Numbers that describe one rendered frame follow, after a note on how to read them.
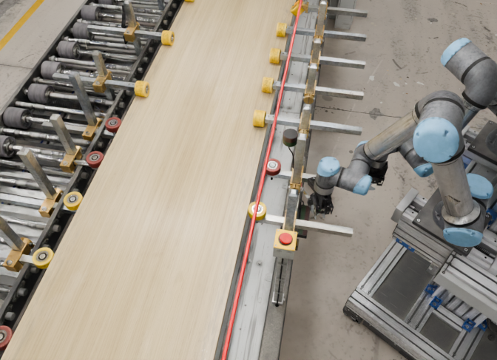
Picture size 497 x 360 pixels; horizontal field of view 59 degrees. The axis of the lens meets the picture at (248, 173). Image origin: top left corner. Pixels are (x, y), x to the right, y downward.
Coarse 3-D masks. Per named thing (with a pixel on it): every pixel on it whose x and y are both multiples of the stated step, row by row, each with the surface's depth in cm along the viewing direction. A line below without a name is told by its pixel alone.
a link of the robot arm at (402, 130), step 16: (432, 96) 126; (448, 96) 123; (416, 112) 134; (464, 112) 124; (400, 128) 141; (368, 144) 155; (384, 144) 149; (400, 144) 147; (352, 160) 159; (368, 160) 157
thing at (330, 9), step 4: (308, 4) 272; (308, 8) 271; (312, 8) 270; (316, 8) 270; (328, 8) 269; (332, 8) 269; (336, 8) 269; (340, 8) 269; (344, 8) 269; (316, 12) 272; (328, 12) 270; (332, 12) 270; (336, 12) 269; (340, 12) 268; (344, 12) 268; (348, 12) 267; (352, 12) 267; (356, 12) 266; (360, 12) 266; (364, 12) 266; (360, 16) 268; (364, 16) 268
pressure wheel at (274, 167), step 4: (268, 160) 202; (272, 160) 202; (276, 160) 202; (268, 164) 201; (272, 164) 200; (276, 164) 201; (280, 164) 201; (268, 168) 200; (272, 168) 200; (276, 168) 200; (280, 168) 201; (268, 172) 200; (272, 172) 199; (276, 172) 200
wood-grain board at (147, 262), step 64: (256, 0) 286; (192, 64) 246; (256, 64) 246; (128, 128) 216; (192, 128) 216; (256, 128) 216; (128, 192) 193; (192, 192) 192; (64, 256) 174; (128, 256) 174; (192, 256) 174; (64, 320) 158; (128, 320) 158; (192, 320) 158
